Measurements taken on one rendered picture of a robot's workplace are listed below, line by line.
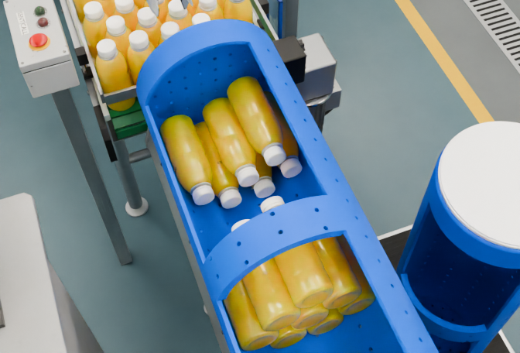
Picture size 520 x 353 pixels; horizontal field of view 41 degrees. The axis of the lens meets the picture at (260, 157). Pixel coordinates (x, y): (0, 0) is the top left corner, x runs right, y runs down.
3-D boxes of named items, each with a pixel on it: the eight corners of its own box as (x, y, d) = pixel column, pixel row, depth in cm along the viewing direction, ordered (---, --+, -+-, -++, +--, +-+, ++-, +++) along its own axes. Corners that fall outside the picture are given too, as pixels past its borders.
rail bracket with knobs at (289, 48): (268, 97, 156) (269, 66, 148) (258, 74, 160) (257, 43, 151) (309, 84, 158) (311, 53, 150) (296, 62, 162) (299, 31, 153)
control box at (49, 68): (33, 99, 143) (18, 66, 135) (16, 33, 154) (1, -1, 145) (80, 85, 145) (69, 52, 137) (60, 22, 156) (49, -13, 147)
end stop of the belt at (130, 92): (107, 105, 149) (104, 97, 146) (106, 102, 149) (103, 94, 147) (278, 55, 156) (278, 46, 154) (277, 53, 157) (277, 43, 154)
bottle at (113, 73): (104, 111, 154) (87, 62, 140) (109, 88, 158) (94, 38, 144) (133, 113, 154) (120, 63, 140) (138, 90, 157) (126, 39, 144)
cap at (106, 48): (96, 57, 141) (94, 52, 140) (100, 43, 143) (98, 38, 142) (114, 59, 141) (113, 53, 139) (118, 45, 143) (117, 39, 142)
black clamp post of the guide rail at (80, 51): (84, 80, 159) (76, 56, 152) (81, 71, 161) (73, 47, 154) (94, 77, 160) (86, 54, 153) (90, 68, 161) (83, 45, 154)
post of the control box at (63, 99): (121, 265, 231) (40, 67, 148) (118, 255, 233) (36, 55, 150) (132, 262, 232) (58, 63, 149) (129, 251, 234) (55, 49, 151)
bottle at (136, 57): (161, 105, 155) (150, 55, 141) (132, 101, 156) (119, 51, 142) (168, 83, 159) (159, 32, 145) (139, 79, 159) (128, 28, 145)
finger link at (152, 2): (149, 32, 135) (153, -5, 128) (141, 12, 138) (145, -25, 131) (165, 31, 136) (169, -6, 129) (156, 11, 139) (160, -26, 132)
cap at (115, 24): (129, 28, 146) (128, 22, 144) (114, 37, 144) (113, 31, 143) (118, 18, 147) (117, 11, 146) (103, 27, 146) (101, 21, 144)
